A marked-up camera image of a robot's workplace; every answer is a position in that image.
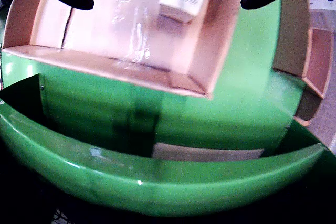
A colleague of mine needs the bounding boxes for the shallow cardboard tray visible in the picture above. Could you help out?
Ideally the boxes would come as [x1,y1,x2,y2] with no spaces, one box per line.
[1,0,247,100]

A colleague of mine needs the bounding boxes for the brown cardboard mailer box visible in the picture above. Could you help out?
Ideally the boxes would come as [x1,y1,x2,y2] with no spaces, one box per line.
[271,0,334,127]

